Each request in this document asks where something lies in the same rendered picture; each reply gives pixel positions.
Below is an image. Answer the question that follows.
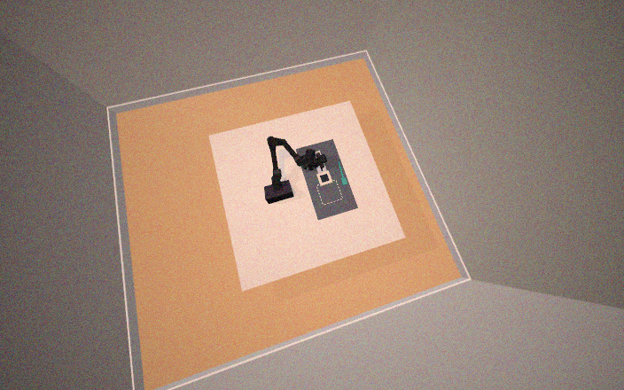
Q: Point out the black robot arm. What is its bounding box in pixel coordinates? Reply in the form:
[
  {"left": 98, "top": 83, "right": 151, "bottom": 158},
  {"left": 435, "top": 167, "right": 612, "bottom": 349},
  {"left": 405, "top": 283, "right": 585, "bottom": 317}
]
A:
[{"left": 267, "top": 136, "right": 317, "bottom": 191}]

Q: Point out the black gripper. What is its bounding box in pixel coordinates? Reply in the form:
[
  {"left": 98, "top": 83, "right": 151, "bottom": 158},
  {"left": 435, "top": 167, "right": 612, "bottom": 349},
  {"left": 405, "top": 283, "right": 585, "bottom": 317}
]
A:
[{"left": 308, "top": 154, "right": 327, "bottom": 170}]

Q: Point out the teal flat trowel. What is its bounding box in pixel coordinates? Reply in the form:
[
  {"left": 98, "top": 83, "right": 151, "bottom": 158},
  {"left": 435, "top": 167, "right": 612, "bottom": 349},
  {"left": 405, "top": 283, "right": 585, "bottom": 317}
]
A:
[{"left": 338, "top": 161, "right": 347, "bottom": 185}]

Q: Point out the peach square tile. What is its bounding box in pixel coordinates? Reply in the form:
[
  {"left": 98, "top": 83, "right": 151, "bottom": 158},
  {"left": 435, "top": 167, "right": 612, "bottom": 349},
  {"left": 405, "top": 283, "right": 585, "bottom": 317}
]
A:
[{"left": 316, "top": 170, "right": 332, "bottom": 186}]

